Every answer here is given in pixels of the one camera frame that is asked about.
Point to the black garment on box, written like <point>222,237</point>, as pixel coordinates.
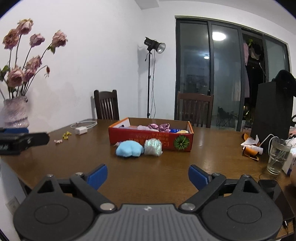
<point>285,83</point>

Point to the light blue plush toy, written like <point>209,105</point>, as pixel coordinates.
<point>129,149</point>

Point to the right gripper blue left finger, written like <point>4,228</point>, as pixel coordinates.
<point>85,193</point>

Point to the black box monitor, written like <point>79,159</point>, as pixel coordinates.
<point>273,111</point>

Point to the drinking glass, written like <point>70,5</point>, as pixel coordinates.
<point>278,151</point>

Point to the white yellow plush sheep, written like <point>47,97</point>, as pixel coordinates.
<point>183,131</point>

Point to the dark wooden chair left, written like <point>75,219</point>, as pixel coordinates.
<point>106,104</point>

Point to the pink layered sponge block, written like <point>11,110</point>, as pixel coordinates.
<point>131,127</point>

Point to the dried pink rose bouquet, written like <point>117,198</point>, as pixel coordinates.
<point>18,76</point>

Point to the yellow crumbs on table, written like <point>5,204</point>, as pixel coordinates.
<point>66,135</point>

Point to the sliding glass door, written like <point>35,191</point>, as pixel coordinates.
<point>229,62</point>

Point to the dark wooden chair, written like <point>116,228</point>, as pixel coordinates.
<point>106,104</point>
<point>195,108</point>

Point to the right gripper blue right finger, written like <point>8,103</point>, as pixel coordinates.
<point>208,187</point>

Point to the purple satin scrunchie cloth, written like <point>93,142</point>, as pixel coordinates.
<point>165,127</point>

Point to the lavender knit pouch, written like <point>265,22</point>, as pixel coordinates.
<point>146,128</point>

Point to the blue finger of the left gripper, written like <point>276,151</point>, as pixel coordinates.
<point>14,130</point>

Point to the studio light on stand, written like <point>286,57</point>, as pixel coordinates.
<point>153,47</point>

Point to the iridescent plastic bag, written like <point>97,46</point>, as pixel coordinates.
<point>153,147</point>

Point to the pink ceramic vase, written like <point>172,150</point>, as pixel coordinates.
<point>15,112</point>

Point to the white charger with cable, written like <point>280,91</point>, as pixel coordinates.
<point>82,127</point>

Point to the wall power outlet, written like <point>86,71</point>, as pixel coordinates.
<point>12,205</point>

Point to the dark wooden chair right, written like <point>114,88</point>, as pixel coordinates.
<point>195,108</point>

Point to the red orange cardboard box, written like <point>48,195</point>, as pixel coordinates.
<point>170,141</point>

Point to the black smartphone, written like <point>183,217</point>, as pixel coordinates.
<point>273,189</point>

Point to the blue white tissue pack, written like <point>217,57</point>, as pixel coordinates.
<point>174,130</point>

